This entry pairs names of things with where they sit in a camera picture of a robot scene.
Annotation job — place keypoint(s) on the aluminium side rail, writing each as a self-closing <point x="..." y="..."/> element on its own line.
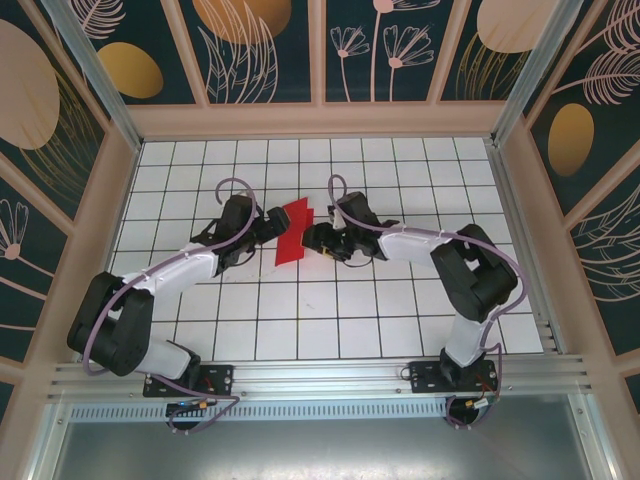
<point x="519" y="220"/>

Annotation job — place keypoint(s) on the long aluminium base rail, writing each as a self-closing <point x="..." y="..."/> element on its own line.
<point x="320" y="372"/>

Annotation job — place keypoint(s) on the aluminium corner post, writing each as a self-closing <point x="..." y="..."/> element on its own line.
<point x="532" y="75"/>
<point x="95" y="75"/>

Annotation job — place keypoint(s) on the grey metal sheet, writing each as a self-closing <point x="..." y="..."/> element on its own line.
<point x="320" y="450"/>

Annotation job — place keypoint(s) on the wall panel pink feather leaves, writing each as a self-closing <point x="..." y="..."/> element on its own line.
<point x="615" y="270"/>

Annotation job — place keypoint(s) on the red paper sheet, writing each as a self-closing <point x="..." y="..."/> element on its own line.
<point x="290" y="250"/>

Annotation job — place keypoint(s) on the wall panel gold circle leaves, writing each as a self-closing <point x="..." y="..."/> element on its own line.
<point x="240" y="50"/>

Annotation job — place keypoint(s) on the wall panel single flower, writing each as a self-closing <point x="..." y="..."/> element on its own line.
<point x="25" y="280"/>

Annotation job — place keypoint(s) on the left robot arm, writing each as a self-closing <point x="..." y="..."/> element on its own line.
<point x="190" y="267"/>

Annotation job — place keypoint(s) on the wall panel with pink flowers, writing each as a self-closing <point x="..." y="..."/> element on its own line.
<point x="380" y="80"/>

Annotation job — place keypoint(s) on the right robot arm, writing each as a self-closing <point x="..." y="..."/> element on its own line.
<point x="410" y="247"/>

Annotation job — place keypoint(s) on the wall panel large pale circle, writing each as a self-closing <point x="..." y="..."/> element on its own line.
<point x="30" y="100"/>

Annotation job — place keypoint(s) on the wall panel pale circle stems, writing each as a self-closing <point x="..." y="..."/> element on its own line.
<point x="490" y="30"/>

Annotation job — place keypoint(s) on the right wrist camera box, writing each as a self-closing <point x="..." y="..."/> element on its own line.
<point x="339" y="217"/>

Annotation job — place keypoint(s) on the wall panel with gold oval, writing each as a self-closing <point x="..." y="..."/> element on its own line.
<point x="150" y="30"/>

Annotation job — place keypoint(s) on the wall panel gold oval feathers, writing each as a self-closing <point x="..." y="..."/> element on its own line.
<point x="590" y="100"/>

